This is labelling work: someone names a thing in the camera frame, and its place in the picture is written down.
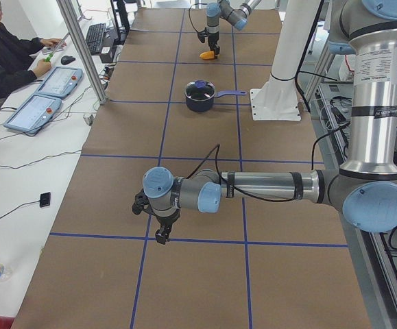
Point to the dark blue saucepan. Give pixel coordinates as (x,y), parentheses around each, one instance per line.
(204,106)

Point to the small black square device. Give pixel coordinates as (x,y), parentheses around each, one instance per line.
(45,199)

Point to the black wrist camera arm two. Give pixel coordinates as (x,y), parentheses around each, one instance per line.
(202,35)

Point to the black gripper body arm one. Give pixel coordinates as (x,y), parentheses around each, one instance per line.
(167,219)

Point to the black keyboard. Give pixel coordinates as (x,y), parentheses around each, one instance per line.
(94,38)

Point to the person's right hand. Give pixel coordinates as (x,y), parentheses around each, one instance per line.
(42,68)

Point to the blue teach pendant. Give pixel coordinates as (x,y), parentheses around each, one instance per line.
(33,114)
(60,82)

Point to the blue teach pendant near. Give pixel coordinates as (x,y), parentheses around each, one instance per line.
(33,114)

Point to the black gripper body arm two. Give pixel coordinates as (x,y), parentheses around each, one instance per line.
(213,38)

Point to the blue teach pendant far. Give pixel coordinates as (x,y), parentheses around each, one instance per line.
(60,82)

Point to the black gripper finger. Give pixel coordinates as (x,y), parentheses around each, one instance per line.
(214,51)
(162,235)

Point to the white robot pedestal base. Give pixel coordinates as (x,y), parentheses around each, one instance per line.
(277,99)

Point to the black wrist camera arm one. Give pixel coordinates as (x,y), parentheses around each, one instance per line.
(141,203)

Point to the yellow corn cob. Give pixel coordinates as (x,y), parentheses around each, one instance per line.
(207,55)

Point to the glass pot lid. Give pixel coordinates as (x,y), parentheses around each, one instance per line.
(199,90)

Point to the black computer mouse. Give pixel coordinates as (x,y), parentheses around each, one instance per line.
(65,60)

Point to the aluminium frame post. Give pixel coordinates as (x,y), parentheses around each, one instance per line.
(73,26)

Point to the silver grey robot arm one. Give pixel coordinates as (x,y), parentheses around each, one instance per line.
(363,189)

